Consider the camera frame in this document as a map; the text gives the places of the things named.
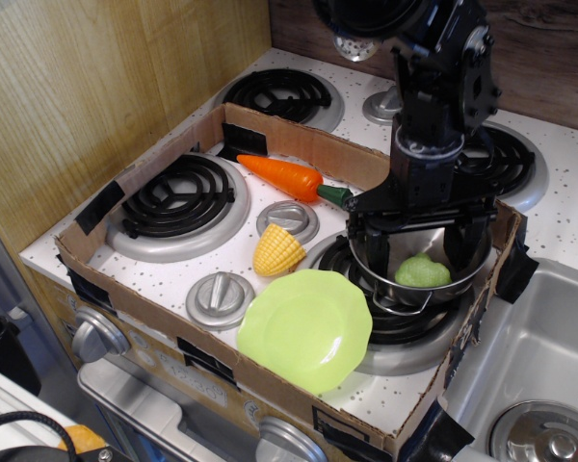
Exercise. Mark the light green plastic plate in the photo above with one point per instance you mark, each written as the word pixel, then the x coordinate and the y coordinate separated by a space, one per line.
pixel 311 327

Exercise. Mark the orange toy carrot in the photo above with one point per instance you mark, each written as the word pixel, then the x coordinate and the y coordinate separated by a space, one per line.
pixel 303 183

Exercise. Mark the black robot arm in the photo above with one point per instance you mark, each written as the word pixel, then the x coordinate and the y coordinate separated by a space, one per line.
pixel 441 53

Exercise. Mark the silver sink drain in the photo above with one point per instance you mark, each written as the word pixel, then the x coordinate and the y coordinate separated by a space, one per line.
pixel 535 430

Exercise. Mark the silver oven door handle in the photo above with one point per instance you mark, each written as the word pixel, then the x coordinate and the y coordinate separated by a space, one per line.
pixel 148 422

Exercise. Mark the rear right black burner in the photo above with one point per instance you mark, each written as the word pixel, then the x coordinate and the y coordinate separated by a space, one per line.
pixel 505 156

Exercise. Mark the silver knob rear stove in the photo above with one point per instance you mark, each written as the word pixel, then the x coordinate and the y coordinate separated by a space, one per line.
pixel 383 106

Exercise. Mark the orange toy bottom left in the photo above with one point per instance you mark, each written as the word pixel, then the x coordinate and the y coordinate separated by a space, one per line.
pixel 84 439

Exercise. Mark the silver knob stove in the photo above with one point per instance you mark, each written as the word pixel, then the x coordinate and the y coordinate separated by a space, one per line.
pixel 219 301
pixel 298 219
pixel 383 106

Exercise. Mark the green toy broccoli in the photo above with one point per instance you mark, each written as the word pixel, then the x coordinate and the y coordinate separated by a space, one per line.
pixel 420 271

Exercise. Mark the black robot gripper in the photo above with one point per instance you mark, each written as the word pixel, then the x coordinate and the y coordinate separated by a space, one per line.
pixel 422 191

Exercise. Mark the front left black burner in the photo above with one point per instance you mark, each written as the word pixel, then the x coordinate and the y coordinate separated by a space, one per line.
pixel 192 207

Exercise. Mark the silver knob centre stove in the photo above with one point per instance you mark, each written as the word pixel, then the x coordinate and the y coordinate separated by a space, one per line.
pixel 298 219

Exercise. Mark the front right black burner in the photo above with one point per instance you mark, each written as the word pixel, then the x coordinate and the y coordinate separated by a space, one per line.
pixel 403 340

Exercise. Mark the rear left black burner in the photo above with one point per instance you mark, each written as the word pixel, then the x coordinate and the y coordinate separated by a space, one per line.
pixel 291 94

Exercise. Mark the left oven front knob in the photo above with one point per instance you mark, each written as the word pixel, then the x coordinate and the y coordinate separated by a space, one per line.
pixel 96 336

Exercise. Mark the oven knob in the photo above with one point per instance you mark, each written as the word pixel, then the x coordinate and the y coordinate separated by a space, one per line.
pixel 280 441
pixel 96 336

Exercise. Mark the yellow toy corn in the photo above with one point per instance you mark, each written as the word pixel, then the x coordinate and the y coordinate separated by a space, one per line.
pixel 276 252

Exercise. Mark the silver sink basin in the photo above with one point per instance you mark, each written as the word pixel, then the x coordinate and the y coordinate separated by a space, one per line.
pixel 527 350

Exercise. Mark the right oven front knob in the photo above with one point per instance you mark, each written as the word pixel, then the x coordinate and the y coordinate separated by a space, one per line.
pixel 280 441

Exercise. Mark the hanging silver strainer ladle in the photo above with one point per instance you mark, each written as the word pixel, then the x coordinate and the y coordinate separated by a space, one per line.
pixel 355 50

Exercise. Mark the silver knob front stove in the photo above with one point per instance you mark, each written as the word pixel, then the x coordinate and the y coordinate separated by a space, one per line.
pixel 219 301

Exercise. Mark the black burner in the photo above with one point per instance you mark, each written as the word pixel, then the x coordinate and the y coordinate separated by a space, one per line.
pixel 291 94
pixel 192 207
pixel 403 340
pixel 505 156

